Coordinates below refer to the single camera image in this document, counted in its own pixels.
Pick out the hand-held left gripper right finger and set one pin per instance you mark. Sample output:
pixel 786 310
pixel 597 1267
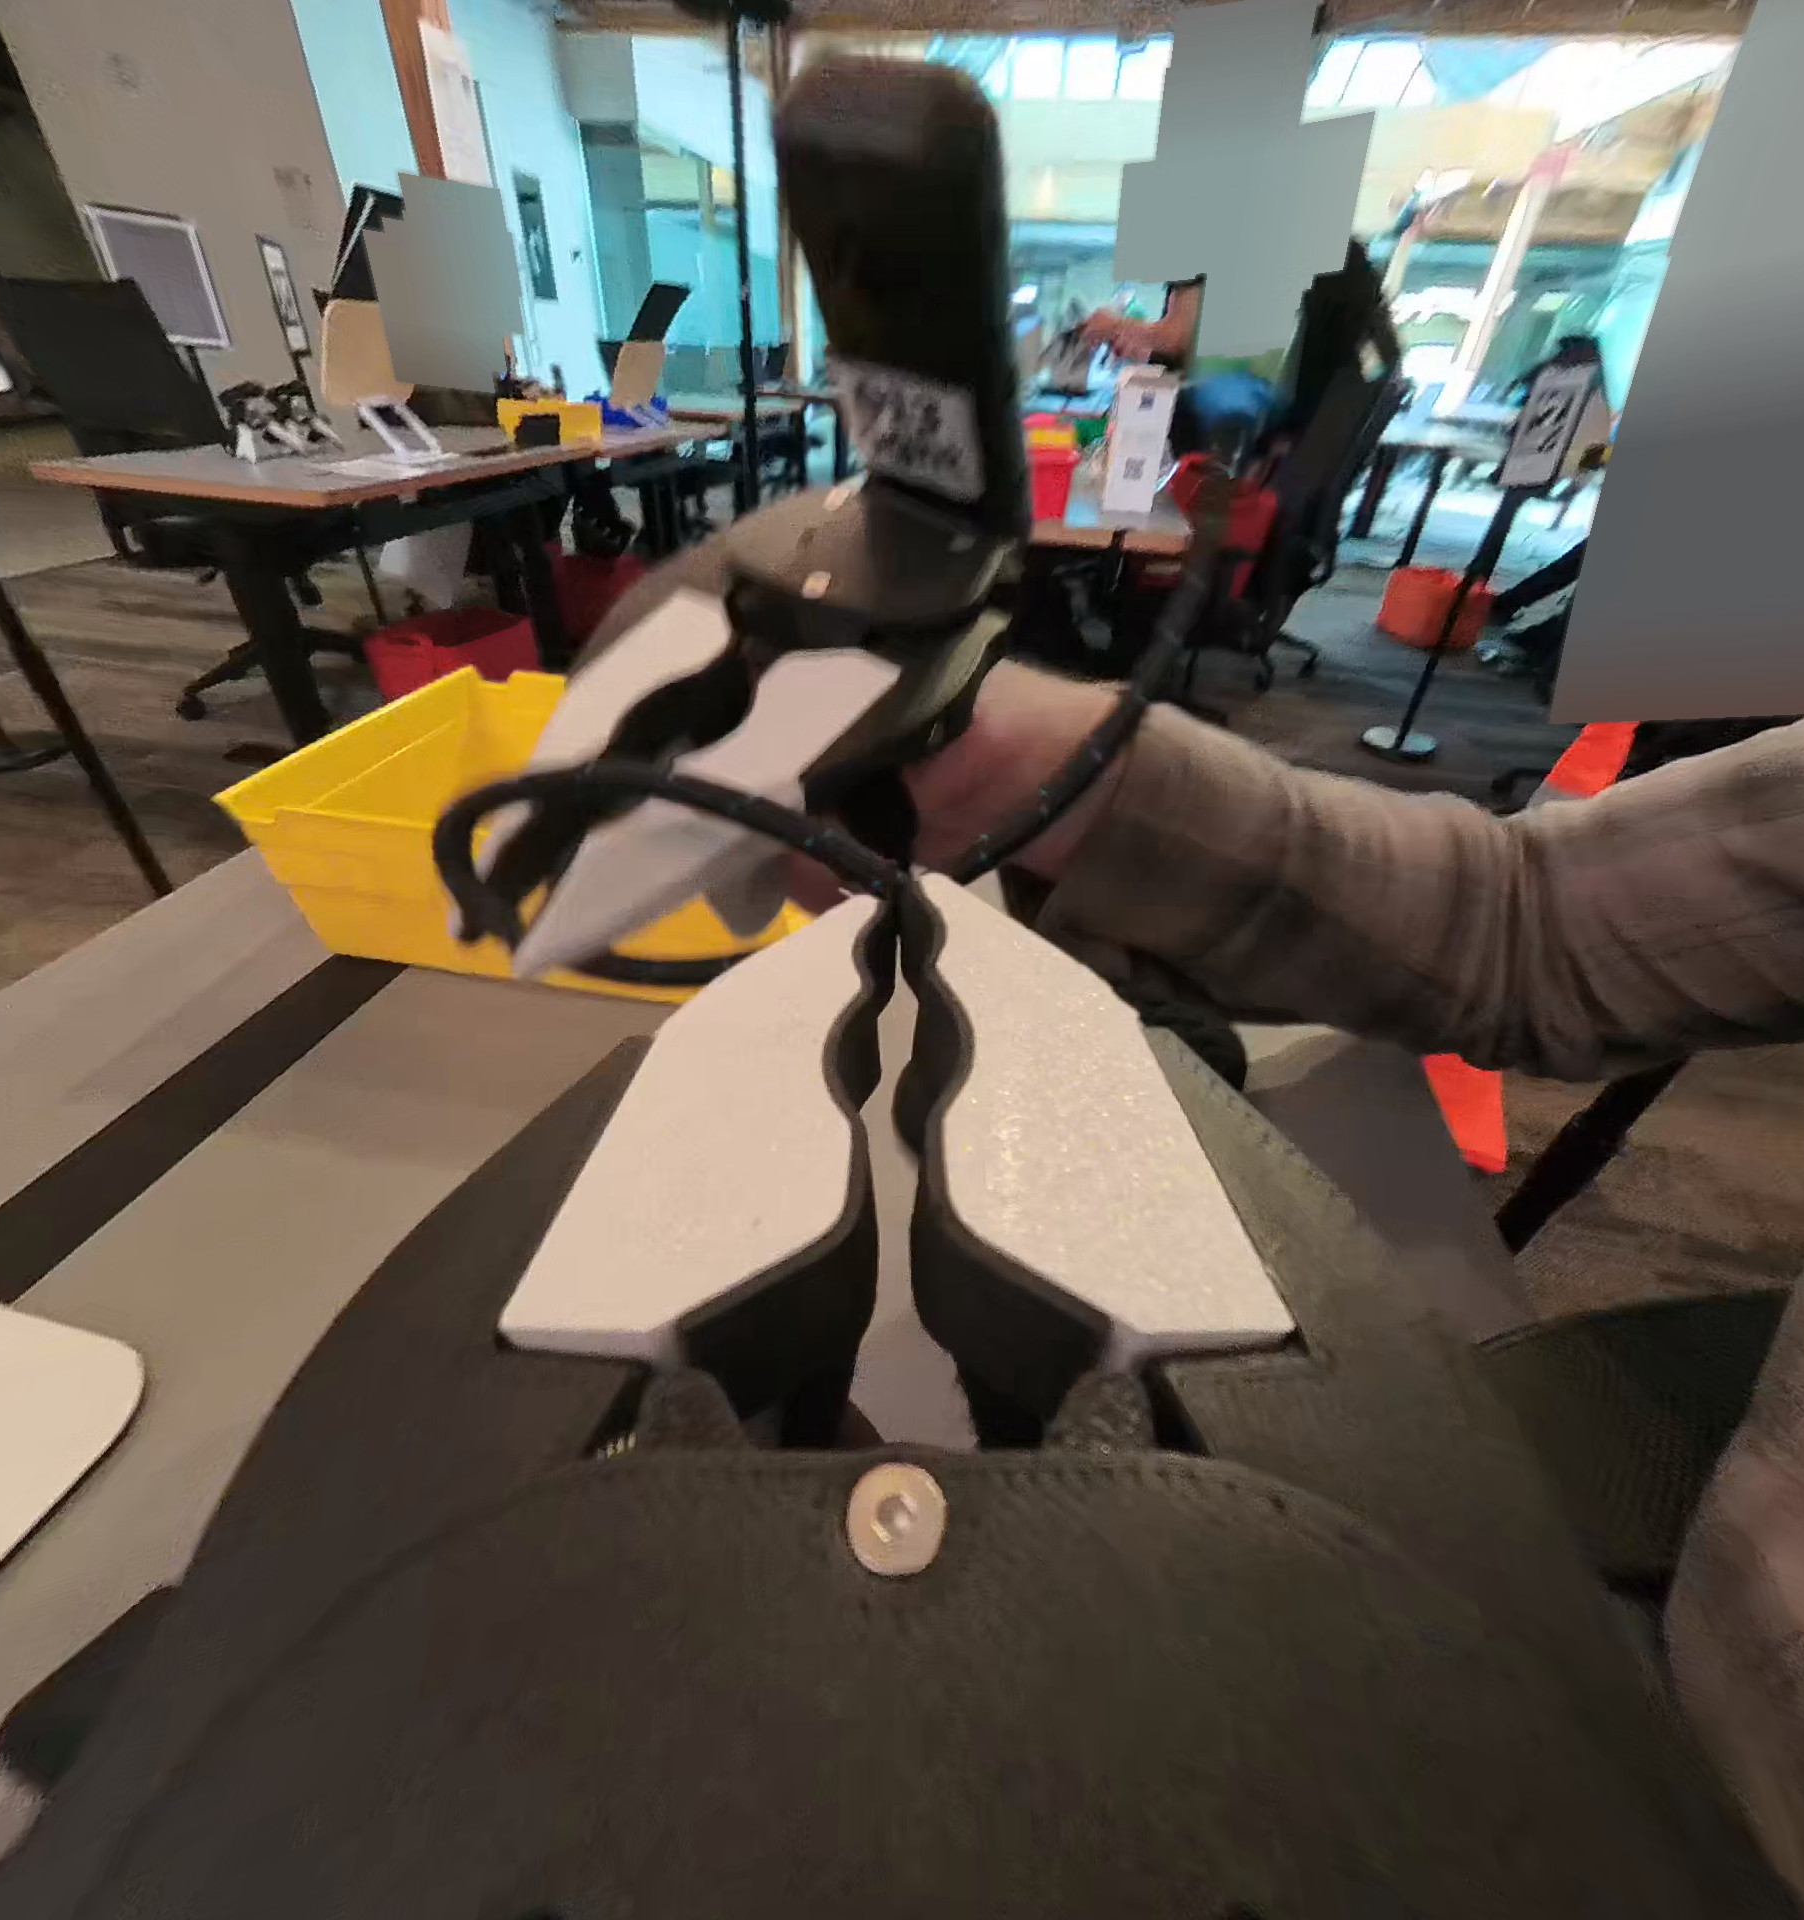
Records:
pixel 1097 1169

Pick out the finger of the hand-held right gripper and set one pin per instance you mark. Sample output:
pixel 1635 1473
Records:
pixel 796 704
pixel 641 659

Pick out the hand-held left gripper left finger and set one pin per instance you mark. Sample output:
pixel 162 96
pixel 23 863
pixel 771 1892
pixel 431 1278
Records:
pixel 722 1156

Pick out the person's right forearm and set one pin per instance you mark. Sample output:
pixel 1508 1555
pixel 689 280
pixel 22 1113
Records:
pixel 1442 915

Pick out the person's right hand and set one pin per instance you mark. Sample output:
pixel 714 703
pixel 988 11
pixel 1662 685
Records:
pixel 1023 780

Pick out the red storage bin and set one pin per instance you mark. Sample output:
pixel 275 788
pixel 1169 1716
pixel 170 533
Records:
pixel 452 652
pixel 594 600

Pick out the small blue bin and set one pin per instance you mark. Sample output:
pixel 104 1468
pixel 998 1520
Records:
pixel 634 411

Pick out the small yellow bin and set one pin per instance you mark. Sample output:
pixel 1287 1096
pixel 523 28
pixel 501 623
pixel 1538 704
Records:
pixel 549 419

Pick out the long red plastic bin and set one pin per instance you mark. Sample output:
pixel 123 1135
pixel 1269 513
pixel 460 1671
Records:
pixel 1052 480

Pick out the white printed sign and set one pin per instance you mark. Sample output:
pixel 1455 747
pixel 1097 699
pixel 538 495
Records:
pixel 1141 435

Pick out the yellow plastic bin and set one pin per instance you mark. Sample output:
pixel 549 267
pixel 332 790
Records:
pixel 377 839

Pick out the wooden-edged desk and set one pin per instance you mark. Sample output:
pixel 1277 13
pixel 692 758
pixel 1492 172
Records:
pixel 1097 527

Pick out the black handheld device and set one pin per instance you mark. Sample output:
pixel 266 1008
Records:
pixel 249 419
pixel 311 417

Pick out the long grey desk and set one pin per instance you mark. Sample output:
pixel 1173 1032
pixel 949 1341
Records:
pixel 242 471

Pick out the white paper notice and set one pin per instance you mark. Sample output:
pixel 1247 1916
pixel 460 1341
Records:
pixel 460 105

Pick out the black office chair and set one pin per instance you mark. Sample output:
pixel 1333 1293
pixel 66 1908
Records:
pixel 1330 449
pixel 93 375

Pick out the small framed picture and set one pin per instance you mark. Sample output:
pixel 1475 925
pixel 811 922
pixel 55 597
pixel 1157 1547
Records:
pixel 282 296

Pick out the black mouse pad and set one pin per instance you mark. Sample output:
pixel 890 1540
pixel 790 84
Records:
pixel 1607 1425

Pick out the grey framed picture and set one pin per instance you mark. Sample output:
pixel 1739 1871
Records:
pixel 160 277

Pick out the orange traffic cone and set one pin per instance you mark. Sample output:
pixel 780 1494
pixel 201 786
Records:
pixel 1592 757

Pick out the orange bin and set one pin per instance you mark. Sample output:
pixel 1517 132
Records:
pixel 1434 611

